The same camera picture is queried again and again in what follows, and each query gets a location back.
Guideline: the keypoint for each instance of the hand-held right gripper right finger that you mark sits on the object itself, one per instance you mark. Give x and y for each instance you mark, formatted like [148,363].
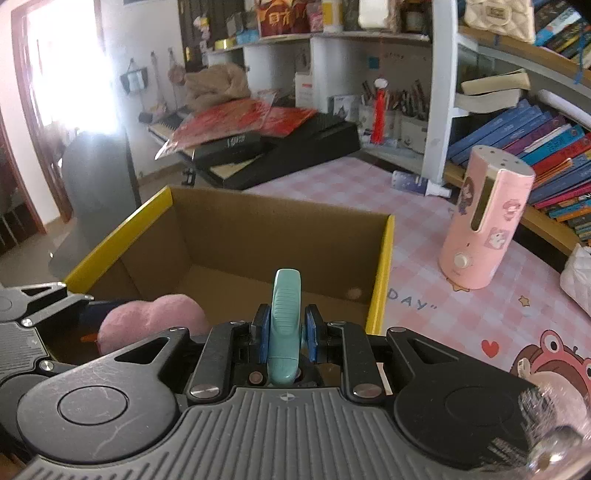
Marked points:
[314,334]

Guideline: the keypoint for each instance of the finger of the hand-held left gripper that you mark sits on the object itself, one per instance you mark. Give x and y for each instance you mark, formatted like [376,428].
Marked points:
[51,300]
[57,368]

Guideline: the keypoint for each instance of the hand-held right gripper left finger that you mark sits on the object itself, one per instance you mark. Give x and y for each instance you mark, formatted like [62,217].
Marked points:
[262,334]

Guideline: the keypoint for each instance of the yellow cardboard box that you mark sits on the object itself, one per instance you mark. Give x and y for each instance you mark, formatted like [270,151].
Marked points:
[258,249]

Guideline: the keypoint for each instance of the pink plush toy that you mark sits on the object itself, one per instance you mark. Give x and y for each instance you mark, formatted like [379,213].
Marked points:
[152,318]

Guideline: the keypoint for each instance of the grey chair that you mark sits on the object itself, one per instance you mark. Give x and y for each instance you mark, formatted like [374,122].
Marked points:
[97,194]

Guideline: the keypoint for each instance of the pink printed tablecloth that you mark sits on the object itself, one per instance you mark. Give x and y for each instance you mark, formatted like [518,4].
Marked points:
[461,323]

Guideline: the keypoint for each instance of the black keyboard case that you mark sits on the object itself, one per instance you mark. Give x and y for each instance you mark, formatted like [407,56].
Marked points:
[281,147]

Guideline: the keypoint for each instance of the pink cylindrical humidifier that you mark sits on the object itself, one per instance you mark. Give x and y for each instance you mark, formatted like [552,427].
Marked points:
[485,217]

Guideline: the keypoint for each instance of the electric piano keyboard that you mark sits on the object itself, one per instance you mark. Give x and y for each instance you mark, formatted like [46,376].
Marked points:
[168,122]

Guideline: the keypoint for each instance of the red paper sheets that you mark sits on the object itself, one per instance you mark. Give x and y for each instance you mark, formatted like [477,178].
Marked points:
[221,122]

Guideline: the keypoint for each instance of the red tassel pen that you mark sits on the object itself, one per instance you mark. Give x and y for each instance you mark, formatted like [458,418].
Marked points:
[378,115]

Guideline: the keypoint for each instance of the pen holder with pens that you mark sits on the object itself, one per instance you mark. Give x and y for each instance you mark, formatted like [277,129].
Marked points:
[401,108]

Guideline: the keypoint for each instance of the brown cloth bundle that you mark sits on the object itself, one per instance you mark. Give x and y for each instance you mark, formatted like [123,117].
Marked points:
[217,85]

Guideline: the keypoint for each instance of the white shelf unit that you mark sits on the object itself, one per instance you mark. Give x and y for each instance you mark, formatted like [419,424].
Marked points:
[351,69]

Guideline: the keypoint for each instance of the white tissue pack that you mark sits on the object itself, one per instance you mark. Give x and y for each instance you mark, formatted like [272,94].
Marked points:
[578,282]

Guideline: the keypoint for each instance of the row of colourful books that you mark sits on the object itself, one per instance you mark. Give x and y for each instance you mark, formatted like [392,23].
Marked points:
[540,157]

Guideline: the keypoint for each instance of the stacked lying books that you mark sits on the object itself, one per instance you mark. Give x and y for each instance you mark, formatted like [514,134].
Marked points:
[496,90]

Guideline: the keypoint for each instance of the red gift box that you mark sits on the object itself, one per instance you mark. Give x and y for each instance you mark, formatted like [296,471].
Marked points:
[281,17]

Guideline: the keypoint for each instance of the wooden bookshelf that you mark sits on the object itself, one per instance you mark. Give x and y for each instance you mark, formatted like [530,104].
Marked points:
[531,60]

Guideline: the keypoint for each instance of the cream quilted bag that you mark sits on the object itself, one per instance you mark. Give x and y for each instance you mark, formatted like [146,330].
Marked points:
[498,19]

